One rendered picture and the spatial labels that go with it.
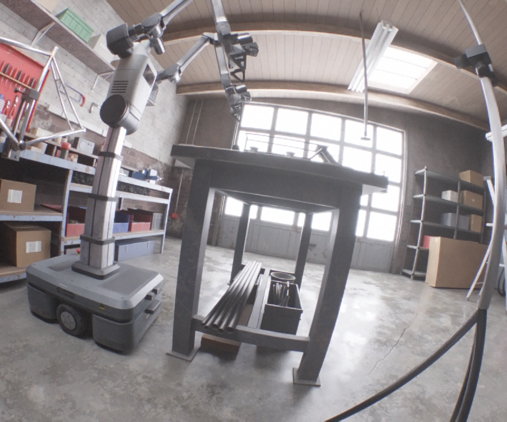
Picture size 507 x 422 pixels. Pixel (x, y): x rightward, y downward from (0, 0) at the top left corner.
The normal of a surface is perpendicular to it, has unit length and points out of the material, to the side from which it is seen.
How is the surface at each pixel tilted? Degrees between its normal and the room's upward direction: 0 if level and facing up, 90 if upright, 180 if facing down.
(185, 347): 90
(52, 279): 45
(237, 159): 90
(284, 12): 174
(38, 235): 91
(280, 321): 90
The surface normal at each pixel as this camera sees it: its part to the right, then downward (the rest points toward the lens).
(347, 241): -0.12, -0.04
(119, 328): 0.27, 0.04
